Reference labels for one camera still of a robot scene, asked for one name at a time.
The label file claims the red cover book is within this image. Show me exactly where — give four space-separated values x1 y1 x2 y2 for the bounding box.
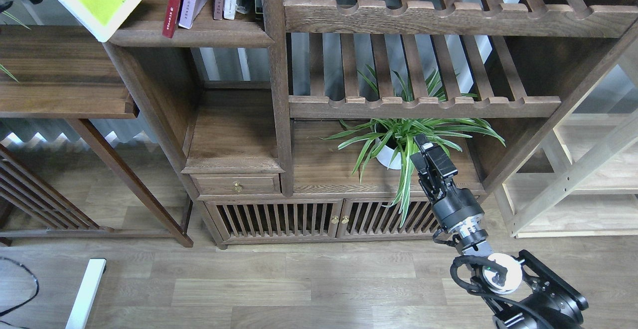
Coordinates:
162 0 182 38

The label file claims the white floor bar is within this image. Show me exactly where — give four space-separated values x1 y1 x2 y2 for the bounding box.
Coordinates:
65 258 107 329

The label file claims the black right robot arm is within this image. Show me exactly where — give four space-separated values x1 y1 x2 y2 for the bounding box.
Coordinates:
410 134 589 329

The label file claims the dark wooden bookshelf cabinet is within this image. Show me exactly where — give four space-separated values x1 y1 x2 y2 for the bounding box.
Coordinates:
105 0 637 247

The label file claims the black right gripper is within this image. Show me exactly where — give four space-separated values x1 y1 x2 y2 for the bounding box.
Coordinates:
410 134 484 234

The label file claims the light wooden shelf frame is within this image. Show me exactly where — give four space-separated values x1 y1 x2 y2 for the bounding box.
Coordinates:
493 35 638 239

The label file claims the green plant leaves left edge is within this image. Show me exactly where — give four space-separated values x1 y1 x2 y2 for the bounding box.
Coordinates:
0 10 31 82

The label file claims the black floor cable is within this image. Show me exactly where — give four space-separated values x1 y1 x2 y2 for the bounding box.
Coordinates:
0 257 39 329

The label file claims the dark wooden side table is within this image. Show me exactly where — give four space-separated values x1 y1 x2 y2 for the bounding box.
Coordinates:
1 25 193 248

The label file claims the white plant pot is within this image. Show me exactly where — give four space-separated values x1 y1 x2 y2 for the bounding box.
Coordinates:
376 137 418 170

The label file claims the green spider plant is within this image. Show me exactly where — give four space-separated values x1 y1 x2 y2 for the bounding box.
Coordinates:
319 65 505 229

